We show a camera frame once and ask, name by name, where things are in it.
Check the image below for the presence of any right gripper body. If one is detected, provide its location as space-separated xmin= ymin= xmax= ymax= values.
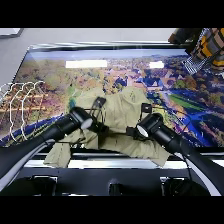
xmin=125 ymin=125 xmax=142 ymax=140

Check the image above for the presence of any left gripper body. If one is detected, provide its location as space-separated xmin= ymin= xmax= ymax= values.
xmin=88 ymin=121 xmax=110 ymax=136

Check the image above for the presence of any khaki garment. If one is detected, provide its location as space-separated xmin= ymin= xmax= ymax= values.
xmin=43 ymin=85 xmax=171 ymax=169

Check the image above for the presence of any white clothes hanger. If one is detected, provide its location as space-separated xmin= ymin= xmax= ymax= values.
xmin=20 ymin=81 xmax=37 ymax=142
xmin=8 ymin=83 xmax=27 ymax=142

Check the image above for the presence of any black garment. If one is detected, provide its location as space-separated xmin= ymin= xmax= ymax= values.
xmin=167 ymin=28 xmax=203 ymax=46

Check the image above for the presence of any checked shirt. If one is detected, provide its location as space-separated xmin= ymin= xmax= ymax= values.
xmin=184 ymin=28 xmax=224 ymax=75

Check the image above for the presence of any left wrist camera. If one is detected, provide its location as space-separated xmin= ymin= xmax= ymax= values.
xmin=94 ymin=96 xmax=108 ymax=111

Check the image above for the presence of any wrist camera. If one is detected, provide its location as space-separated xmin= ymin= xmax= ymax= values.
xmin=140 ymin=102 xmax=154 ymax=116
xmin=94 ymin=96 xmax=108 ymax=111

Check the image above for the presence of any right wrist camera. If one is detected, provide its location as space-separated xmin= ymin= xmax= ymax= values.
xmin=140 ymin=102 xmax=154 ymax=116

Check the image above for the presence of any silver frame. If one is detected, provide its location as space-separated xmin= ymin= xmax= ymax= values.
xmin=0 ymin=151 xmax=224 ymax=197

